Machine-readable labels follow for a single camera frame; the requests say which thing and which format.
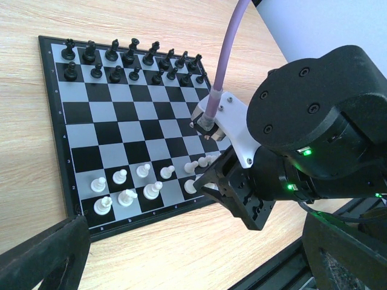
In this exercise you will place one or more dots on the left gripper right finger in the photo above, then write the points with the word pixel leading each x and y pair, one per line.
pixel 345 257

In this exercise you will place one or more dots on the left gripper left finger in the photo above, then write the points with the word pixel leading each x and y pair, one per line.
pixel 52 259

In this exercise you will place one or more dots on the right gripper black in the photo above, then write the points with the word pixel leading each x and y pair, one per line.
pixel 249 194

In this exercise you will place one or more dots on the white pawn off board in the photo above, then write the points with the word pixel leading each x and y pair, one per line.
pixel 204 161

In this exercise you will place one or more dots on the white pawn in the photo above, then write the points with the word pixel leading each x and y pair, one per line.
pixel 98 185
pixel 191 166
pixel 166 172

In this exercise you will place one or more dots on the white knight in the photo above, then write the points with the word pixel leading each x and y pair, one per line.
pixel 126 197

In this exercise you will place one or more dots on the white bishop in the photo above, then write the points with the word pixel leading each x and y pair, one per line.
pixel 152 191

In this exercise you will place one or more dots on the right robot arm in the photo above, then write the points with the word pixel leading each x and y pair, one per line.
pixel 314 129

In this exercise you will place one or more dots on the white piece off board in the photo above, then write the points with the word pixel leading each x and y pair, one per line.
pixel 103 205
pixel 119 177
pixel 189 186

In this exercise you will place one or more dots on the black rook right corner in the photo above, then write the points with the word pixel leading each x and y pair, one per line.
pixel 193 64

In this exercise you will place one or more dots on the black rook corner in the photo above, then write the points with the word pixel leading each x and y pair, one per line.
pixel 193 64
pixel 67 53

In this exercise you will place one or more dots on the black and white chessboard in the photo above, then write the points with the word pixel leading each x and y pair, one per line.
pixel 108 116

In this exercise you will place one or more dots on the black king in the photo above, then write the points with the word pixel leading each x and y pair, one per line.
pixel 148 59

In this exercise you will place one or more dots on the black queen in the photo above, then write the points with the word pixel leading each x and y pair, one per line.
pixel 128 56

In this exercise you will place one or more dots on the black rook left corner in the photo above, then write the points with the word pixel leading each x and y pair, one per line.
pixel 67 53

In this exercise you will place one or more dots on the black aluminium frame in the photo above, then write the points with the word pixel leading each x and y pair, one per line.
pixel 290 269

